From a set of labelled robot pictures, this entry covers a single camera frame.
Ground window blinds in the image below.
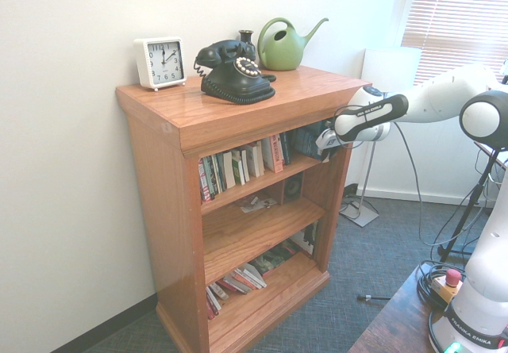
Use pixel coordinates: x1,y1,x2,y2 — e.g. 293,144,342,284
401,0,508,77

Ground gray wrist camera cable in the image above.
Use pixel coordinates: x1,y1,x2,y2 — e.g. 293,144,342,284
332,105,489,249

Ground red paperback book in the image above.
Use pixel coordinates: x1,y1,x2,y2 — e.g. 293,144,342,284
216,276,244,295

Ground white book black figures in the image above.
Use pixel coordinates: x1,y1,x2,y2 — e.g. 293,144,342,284
289,221,319,257

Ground orange brown paperback book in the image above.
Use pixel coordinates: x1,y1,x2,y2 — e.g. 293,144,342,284
232,269,256,293

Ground wooden bookcase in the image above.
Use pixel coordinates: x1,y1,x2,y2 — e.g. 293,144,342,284
115,65,373,353

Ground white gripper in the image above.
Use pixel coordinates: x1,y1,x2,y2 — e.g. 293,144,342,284
316,129,341,151

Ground dark camouflage cover book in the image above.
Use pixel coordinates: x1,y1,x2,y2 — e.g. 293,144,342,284
248,243,299,277

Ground white book red marks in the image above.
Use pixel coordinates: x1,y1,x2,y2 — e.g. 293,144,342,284
242,263,268,290

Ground black coiled cable bundle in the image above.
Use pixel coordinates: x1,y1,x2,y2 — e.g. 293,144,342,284
416,260,452,314

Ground green paperback book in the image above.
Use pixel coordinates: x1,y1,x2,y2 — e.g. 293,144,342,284
232,158,246,186

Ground thin white booklet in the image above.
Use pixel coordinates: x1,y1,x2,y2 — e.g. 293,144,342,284
237,267,261,290

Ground green plastic watering can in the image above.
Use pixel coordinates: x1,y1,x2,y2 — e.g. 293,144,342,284
256,17,329,71

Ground black ceramic vase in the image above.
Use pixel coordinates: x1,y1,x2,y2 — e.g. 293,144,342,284
238,29,256,52

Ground black rotary telephone base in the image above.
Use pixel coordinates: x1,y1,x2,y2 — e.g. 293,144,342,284
201,53,275,101

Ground navy blue paperback book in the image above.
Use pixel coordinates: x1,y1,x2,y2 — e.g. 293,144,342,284
282,131,294,167

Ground black camera tripod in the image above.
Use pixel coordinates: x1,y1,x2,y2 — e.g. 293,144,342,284
439,142,508,263

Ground red white spine book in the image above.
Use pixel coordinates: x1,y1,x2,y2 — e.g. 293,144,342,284
198,158,210,202

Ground green white spine book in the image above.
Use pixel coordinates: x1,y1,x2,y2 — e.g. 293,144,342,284
213,153,228,194

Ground dark gray wrist camera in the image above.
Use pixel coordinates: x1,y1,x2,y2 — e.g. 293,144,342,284
321,145,344,163

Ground red emergency stop button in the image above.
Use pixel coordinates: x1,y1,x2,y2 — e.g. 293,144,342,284
431,268,462,303

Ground loose white paper cards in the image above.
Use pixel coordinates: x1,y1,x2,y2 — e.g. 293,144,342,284
240,195,279,214

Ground white panel floor stand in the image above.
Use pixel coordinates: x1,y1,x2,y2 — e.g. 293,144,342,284
339,47,423,228

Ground dark green spine book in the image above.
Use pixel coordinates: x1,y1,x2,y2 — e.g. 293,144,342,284
206,156,218,199

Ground black rotary telephone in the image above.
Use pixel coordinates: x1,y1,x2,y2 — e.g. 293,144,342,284
193,57,277,105

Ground white square alarm clock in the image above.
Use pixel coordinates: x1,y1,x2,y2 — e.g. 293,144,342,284
133,36,187,92

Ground blue Darwin's Radio paperback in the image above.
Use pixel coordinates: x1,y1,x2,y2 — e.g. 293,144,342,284
292,121,331,160

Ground black telephone handset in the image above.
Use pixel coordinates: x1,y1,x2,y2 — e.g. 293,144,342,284
194,40,256,68

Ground black white paperback book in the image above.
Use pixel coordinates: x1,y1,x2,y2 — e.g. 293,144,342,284
240,150,252,183

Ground small dark speaker box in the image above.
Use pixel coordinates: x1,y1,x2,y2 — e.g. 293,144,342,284
283,171,306,204

